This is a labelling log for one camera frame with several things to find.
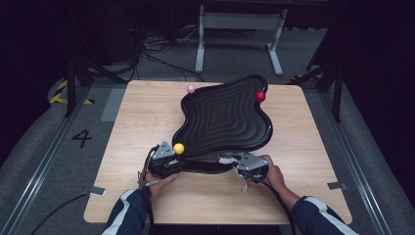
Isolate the metal floor rail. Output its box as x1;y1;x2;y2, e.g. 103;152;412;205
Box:
319;91;392;235
0;84;96;235

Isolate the black floor cable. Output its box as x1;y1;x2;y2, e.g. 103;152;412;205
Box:
30;193;91;235

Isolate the yellow ball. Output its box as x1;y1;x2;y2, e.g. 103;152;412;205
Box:
172;142;186;156

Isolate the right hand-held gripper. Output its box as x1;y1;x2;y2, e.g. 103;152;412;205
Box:
228;152;270;183

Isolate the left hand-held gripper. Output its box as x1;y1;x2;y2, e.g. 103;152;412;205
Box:
147;140;183;180

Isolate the person's right hand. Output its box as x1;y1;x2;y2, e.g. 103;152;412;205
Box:
251;155;288;197

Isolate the yellow black hazard tape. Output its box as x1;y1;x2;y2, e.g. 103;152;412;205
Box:
48;78;96;106

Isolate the person's left hand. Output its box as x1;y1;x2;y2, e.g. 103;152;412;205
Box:
143;170;179;199

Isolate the bundle of black cables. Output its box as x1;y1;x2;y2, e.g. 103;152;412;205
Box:
111;9;204;82

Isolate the black wavy tray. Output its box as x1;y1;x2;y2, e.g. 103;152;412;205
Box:
171;73;274;175

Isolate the grey metal stand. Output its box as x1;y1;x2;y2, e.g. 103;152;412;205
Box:
195;4;289;76

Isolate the right hand-held gripper cable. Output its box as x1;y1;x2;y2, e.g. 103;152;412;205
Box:
253;174;297;235

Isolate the hand-held gripper cable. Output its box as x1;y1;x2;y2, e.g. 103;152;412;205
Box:
136;145;158;235
253;174;297;235

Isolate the left hand-held gripper cable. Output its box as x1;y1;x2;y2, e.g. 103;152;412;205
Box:
136;145;158;235

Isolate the black tripod stand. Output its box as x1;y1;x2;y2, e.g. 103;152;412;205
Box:
288;58;344;124
63;55;128;118

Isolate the grey tape piece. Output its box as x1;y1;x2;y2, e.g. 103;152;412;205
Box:
327;181;347;191
81;185;107;198

